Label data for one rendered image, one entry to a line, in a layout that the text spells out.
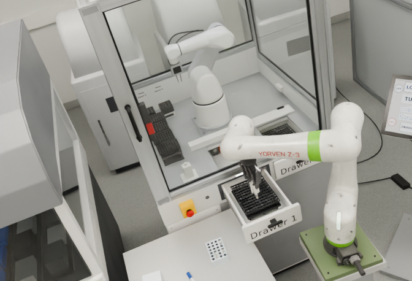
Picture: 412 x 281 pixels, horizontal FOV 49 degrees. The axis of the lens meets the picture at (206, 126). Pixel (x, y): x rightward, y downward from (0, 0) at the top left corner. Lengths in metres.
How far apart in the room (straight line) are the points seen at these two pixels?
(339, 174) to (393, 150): 1.91
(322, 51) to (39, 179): 1.36
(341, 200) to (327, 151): 0.37
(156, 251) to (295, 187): 0.83
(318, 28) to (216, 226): 1.09
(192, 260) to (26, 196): 0.86
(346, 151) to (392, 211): 1.76
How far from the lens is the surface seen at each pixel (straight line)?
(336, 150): 1.66
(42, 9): 5.18
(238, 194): 2.29
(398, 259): 3.08
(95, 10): 1.80
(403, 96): 2.46
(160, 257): 2.33
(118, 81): 1.91
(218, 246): 2.23
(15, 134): 1.81
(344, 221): 1.94
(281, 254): 2.89
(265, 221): 2.12
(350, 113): 1.77
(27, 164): 1.80
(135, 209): 3.79
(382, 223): 3.31
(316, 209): 2.77
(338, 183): 2.02
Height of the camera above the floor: 2.46
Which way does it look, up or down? 34 degrees down
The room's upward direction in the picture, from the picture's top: 15 degrees counter-clockwise
